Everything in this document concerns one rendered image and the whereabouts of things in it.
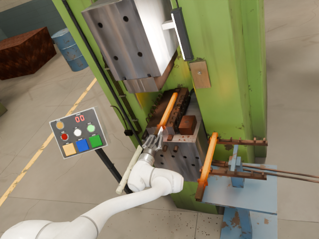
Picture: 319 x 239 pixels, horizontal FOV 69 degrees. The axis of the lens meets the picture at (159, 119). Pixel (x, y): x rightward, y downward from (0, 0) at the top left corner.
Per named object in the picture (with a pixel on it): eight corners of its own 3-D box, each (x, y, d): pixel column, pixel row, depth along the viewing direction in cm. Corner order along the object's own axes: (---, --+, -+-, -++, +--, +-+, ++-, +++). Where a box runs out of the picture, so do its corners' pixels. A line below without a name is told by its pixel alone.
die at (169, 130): (175, 134, 152) (172, 125, 147) (148, 134, 161) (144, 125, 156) (190, 96, 180) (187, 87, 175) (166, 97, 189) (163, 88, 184)
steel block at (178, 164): (208, 183, 169) (194, 142, 142) (161, 178, 186) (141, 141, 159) (219, 129, 206) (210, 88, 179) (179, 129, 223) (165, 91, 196)
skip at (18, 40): (40, 72, 653) (20, 44, 601) (-4, 81, 725) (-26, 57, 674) (62, 52, 736) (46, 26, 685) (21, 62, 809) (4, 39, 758)
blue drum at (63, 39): (86, 69, 554) (66, 34, 501) (67, 73, 577) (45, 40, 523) (97, 57, 595) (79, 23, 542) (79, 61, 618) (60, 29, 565)
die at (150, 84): (158, 91, 131) (153, 77, 125) (128, 93, 140) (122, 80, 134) (178, 54, 159) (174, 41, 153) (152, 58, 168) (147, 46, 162)
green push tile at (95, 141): (102, 145, 158) (98, 134, 158) (92, 148, 159) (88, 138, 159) (103, 144, 160) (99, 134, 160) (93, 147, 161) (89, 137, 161)
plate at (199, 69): (211, 87, 132) (205, 61, 122) (195, 88, 136) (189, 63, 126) (211, 85, 134) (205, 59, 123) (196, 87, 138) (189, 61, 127)
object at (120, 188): (122, 195, 170) (119, 191, 167) (117, 194, 172) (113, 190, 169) (144, 149, 199) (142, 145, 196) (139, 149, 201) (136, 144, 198)
